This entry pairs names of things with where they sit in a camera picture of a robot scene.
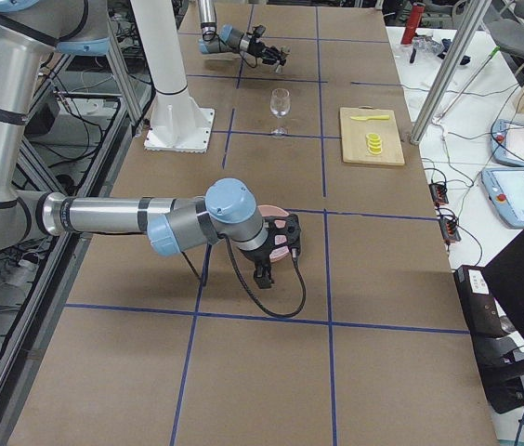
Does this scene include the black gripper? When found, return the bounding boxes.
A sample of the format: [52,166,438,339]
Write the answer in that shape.
[242,246,273,289]
[247,40,286,65]

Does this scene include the steel cocktail jigger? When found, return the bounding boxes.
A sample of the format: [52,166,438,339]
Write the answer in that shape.
[274,46,290,74]

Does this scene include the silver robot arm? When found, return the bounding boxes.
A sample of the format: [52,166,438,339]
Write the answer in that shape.
[197,0,288,67]
[0,1,286,288]

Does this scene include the clear wine glass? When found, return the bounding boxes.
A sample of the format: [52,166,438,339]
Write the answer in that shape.
[269,88,291,138]

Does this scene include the pink bowl of ice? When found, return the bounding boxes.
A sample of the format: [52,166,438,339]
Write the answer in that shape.
[257,204,292,264]

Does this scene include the wooden cutting board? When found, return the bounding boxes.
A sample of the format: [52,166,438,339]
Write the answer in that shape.
[339,107,405,166]

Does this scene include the yellow plastic knife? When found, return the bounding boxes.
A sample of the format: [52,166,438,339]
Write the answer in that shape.
[349,114,390,122]

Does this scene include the red bottle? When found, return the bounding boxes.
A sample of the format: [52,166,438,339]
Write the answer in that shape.
[400,2,425,46]

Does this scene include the black computer box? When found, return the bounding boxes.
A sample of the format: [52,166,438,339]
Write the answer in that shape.
[453,265,524,414]

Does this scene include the far blue teach pendant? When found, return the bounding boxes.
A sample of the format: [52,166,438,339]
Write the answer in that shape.
[491,119,524,167]

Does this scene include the blue teach pendant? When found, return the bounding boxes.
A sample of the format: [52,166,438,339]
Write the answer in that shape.
[481,167,524,229]
[491,119,524,167]

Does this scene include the near blue teach pendant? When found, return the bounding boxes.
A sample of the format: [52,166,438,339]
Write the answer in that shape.
[481,167,524,229]

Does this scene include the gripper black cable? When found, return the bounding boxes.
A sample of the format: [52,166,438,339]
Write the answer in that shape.
[182,236,308,320]

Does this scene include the white camera pedestal column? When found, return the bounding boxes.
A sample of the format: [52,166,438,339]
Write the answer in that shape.
[131,0,215,153]

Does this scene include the green handled reacher stick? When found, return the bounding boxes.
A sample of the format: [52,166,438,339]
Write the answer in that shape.
[432,46,500,125]

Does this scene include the aluminium frame post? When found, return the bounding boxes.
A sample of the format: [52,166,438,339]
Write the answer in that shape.
[409,0,491,146]

